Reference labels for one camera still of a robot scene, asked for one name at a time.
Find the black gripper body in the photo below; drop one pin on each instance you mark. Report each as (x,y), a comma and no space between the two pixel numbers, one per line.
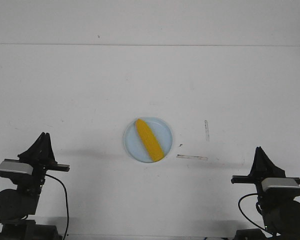
(238,179)
(39,173)

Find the clear tape strip horizontal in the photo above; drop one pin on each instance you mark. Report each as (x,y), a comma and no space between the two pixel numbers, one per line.
(191,157)

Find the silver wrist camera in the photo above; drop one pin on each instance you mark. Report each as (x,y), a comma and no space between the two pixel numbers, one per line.
(279,183)
(13,166)

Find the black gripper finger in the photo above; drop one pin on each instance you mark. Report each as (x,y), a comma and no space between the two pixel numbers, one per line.
(50,154)
(36,151)
(254,167)
(269,167)

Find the clear tape strip vertical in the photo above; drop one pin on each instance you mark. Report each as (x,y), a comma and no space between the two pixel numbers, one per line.
(207,133)

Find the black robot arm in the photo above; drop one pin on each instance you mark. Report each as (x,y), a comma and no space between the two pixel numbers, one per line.
(280,215)
(16,205)

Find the light blue round plate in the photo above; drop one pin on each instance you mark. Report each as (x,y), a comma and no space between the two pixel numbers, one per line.
(134,146)

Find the yellow corn cob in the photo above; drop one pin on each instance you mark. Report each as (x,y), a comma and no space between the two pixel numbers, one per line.
(149,140)

